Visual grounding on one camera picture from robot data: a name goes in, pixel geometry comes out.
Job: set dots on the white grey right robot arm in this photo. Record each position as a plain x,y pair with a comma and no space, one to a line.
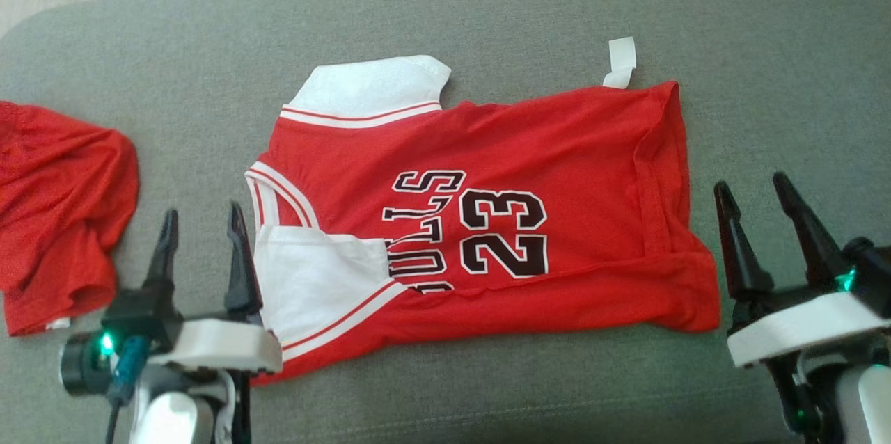
866,402

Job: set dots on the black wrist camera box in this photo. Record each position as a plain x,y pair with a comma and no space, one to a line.
139,312

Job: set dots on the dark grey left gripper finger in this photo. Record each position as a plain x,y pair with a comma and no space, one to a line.
242,270
163,256

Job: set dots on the red shorts with white stripe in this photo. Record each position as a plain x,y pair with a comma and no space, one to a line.
62,207

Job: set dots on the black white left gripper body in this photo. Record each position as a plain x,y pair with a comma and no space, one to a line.
223,346

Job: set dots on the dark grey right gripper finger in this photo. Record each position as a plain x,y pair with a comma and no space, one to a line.
811,242
741,256

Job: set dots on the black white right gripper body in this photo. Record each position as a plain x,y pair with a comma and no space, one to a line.
800,326

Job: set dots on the large grey sofa seat cushion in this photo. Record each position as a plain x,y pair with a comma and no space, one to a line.
487,19

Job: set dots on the red Bulls basketball jersey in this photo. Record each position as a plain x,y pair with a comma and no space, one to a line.
557,152

